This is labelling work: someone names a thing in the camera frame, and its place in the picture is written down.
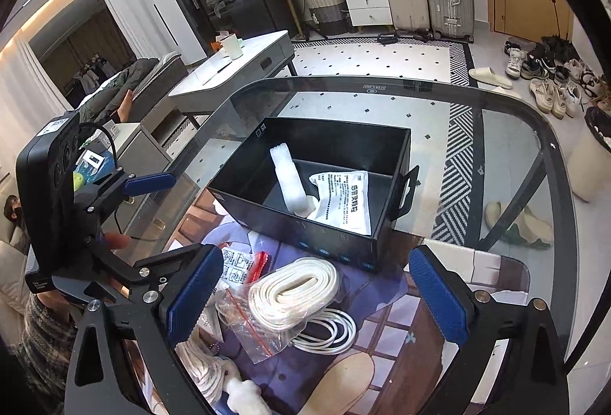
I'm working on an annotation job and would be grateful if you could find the bagged striped rope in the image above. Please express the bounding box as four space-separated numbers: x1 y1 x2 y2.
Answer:
174 287 287 409

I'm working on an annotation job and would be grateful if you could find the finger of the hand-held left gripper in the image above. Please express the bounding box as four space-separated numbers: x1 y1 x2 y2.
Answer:
55 236 211 297
74 171 175 214

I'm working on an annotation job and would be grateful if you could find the dark jacket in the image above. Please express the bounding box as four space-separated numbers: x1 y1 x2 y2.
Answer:
79 57 158 120

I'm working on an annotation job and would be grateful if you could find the white curtain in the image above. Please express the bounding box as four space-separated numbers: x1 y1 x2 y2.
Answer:
95 0 139 63

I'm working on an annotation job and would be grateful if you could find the white cable coil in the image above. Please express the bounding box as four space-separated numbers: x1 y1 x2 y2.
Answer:
291 307 358 355

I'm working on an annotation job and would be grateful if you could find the white printed packet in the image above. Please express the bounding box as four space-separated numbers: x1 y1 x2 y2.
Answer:
305 170 373 235

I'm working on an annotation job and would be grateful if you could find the white coffee table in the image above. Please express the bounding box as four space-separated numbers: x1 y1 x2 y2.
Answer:
168 31 296 124

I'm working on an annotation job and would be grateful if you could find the pile of shoes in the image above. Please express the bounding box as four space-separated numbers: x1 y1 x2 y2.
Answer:
503 36 611 117

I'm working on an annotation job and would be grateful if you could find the white plush toy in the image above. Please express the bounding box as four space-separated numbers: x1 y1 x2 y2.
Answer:
224 377 273 415

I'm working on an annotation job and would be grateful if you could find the grey cabinet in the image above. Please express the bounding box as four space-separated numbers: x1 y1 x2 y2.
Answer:
112 121 201 244

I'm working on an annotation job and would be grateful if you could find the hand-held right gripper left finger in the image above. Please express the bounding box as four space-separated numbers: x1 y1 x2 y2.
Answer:
64 244 225 415

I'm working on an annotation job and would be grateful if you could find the white trash bin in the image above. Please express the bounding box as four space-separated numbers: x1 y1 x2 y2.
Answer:
567 106 611 201

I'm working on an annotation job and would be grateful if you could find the white flat strap coil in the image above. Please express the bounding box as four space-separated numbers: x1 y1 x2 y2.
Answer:
247 257 344 330

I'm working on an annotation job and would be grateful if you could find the white cup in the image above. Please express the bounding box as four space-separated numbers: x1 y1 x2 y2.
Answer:
224 34 244 61

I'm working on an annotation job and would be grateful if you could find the black cardboard box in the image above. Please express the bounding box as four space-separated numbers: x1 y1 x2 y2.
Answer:
206 116 421 273

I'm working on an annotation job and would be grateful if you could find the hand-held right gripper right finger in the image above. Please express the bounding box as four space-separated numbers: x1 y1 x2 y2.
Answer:
409 245 572 415

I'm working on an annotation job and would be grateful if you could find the person's left hand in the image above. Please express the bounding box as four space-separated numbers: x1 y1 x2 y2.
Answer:
102 232 131 250

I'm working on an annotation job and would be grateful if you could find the white foam roll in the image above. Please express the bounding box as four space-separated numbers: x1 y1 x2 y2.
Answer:
270 143 311 218

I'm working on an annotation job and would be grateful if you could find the printed desk mat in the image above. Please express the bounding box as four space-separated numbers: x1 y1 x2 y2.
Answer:
119 195 532 415

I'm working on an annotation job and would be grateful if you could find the red-edged white packet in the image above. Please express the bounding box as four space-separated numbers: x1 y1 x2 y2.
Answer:
220 244 271 287

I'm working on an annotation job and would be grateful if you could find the woven basket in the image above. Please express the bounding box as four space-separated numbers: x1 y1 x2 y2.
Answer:
304 0 348 36

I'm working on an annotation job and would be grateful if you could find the bed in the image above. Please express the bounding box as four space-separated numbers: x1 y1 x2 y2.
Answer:
76 52 189 129

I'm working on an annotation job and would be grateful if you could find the person's left forearm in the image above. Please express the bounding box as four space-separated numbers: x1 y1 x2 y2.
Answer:
8 293 87 415

